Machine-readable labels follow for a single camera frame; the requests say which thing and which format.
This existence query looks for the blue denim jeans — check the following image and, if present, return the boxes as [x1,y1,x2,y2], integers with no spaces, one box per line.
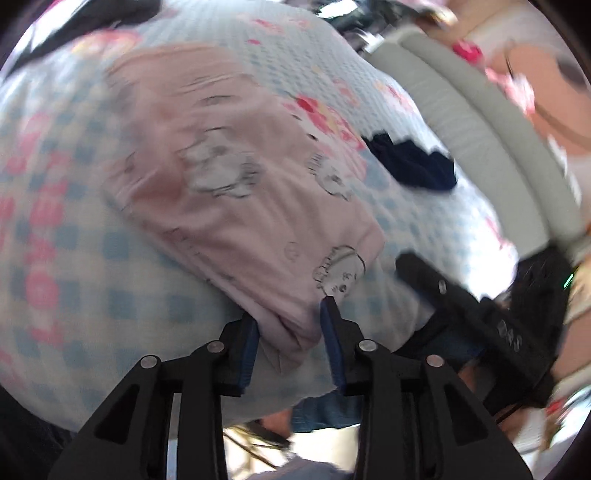
[291,394,365,435]

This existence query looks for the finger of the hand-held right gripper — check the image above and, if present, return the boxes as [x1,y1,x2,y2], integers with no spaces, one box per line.
[396,251,482,324]

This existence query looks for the black cable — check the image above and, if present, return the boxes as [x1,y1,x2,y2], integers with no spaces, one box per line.
[505,55,591,141]

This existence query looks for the pink cartoon print pajama garment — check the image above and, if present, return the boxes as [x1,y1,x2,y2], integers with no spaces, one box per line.
[102,44,386,374]

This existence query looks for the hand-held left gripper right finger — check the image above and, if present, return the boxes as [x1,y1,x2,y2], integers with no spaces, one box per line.
[320,296,532,480]

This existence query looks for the person's right forearm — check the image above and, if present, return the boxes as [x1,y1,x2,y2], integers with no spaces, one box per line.
[549,314,591,393]

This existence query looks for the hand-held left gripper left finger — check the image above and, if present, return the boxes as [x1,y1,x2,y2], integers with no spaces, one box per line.
[48,316,260,480]

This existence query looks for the grey padded bed edge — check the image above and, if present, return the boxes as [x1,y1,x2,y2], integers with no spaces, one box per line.
[367,25,587,259]

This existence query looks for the blue checkered printed blanket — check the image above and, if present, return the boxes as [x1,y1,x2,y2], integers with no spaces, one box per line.
[0,0,522,430]

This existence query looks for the black garment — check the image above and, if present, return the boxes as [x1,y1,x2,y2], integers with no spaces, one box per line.
[9,0,162,70]

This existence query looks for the pink toy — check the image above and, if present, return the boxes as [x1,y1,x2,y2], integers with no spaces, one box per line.
[452,39,485,64]

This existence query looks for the navy garment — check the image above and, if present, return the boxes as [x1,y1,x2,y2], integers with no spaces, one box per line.
[362,131,458,192]

